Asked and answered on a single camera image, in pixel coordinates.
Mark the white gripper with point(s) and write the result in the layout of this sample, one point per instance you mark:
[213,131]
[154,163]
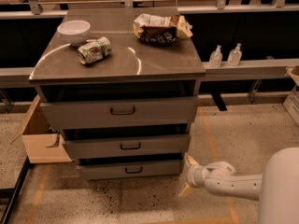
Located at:
[193,174]

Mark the grey bottom drawer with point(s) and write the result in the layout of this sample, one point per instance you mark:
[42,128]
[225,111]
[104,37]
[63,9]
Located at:
[130,169]

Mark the grey drawer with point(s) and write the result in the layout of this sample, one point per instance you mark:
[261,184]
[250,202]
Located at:
[130,169]
[130,146]
[120,113]

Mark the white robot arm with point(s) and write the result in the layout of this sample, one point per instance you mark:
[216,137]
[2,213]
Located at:
[276,189]

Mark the grey top drawer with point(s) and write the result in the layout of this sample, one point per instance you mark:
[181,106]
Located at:
[120,113]

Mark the grey drawer cabinet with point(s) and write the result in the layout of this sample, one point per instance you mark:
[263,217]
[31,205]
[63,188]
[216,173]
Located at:
[133,71]

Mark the grey middle drawer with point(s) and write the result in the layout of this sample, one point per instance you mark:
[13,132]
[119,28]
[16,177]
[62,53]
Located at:
[130,146]

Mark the open cardboard box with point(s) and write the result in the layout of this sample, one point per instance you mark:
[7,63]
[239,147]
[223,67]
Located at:
[42,144]

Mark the open chip bag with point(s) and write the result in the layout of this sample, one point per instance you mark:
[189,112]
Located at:
[161,30]

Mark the left clear sanitizer bottle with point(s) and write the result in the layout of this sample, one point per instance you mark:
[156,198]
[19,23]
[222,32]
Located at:
[215,57]

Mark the clear sanitizer bottle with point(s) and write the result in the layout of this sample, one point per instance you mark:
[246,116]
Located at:
[215,57]
[235,55]

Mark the white box at right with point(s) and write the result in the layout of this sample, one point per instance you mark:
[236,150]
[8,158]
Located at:
[291,103]

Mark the right clear sanitizer bottle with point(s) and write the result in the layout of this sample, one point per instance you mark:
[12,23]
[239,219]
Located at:
[235,55]

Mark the white bowl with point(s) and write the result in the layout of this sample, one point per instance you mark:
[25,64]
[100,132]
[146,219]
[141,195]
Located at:
[74,32]

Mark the black floor frame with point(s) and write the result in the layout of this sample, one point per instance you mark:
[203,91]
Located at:
[12,194]

